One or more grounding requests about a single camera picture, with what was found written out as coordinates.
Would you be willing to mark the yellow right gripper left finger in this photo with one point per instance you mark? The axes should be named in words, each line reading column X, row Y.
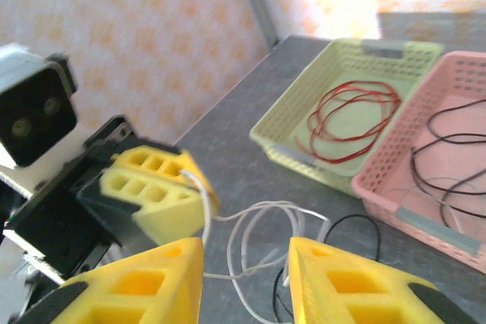
column 178, row 274

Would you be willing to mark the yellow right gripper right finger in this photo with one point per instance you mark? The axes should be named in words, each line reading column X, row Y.
column 307, row 293

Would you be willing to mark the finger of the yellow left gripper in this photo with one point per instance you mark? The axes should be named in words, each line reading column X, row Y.
column 129, row 155
column 178, row 217

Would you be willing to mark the green perforated plastic basket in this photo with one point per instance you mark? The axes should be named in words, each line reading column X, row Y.
column 288, row 119

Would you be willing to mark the pink perforated plastic basket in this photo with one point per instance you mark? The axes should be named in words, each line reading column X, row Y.
column 467, row 153

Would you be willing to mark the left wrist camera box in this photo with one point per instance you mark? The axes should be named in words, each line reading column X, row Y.
column 34, row 119

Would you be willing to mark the aluminium corner post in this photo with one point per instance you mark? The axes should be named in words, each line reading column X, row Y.
column 258, row 5

